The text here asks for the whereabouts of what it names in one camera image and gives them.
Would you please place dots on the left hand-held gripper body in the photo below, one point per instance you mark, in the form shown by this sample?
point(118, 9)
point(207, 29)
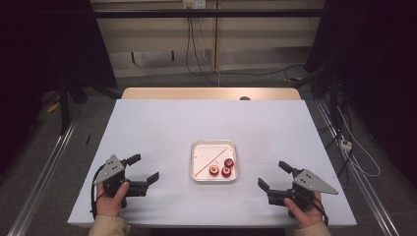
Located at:
point(113, 170)

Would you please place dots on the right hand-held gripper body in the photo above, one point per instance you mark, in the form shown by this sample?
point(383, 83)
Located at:
point(309, 183)

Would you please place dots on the square metal tray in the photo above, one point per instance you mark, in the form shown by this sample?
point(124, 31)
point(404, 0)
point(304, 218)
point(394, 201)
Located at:
point(203, 154)

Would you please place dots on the thin wooden skewer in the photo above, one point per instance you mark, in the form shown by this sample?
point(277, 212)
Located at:
point(209, 162)

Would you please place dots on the person's right hand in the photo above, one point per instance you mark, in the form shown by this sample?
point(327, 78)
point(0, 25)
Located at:
point(308, 217)

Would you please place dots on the person's left hand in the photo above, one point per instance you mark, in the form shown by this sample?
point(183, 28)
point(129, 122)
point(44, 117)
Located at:
point(109, 205)

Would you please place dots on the small black floor item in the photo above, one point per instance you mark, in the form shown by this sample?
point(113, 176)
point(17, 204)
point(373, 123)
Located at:
point(88, 139)

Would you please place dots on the white power strip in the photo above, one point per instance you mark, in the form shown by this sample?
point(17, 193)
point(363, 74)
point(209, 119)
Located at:
point(345, 145)

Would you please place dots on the black metal stand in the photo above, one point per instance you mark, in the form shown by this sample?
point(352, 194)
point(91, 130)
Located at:
point(64, 108)
point(333, 98)

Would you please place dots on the light wooden table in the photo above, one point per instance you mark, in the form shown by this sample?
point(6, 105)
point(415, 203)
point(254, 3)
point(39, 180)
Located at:
point(183, 93)

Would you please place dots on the yellow floor tape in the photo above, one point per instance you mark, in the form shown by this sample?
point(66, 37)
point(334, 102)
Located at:
point(53, 107)

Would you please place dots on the black curtain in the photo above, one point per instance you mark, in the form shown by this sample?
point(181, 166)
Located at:
point(39, 49)
point(383, 65)

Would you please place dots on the black horizontal metal bar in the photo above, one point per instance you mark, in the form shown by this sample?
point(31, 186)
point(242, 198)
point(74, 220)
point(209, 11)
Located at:
point(164, 13)

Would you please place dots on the aluminium floor rail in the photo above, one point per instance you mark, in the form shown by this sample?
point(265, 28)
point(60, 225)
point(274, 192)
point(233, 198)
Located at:
point(39, 183)
point(367, 193)

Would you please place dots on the white wall socket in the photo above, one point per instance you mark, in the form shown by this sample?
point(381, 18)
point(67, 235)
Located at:
point(194, 4)

